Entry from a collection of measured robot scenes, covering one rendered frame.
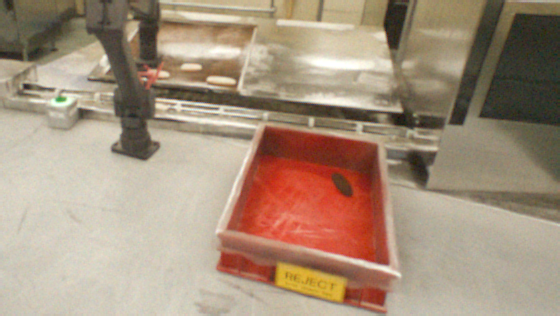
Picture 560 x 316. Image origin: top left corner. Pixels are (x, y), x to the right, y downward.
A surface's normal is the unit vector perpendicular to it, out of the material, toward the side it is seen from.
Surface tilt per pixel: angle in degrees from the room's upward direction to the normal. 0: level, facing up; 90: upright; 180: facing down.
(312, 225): 0
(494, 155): 90
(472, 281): 0
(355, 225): 0
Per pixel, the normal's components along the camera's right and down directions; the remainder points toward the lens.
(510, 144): -0.21, 0.46
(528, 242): 0.03, -0.89
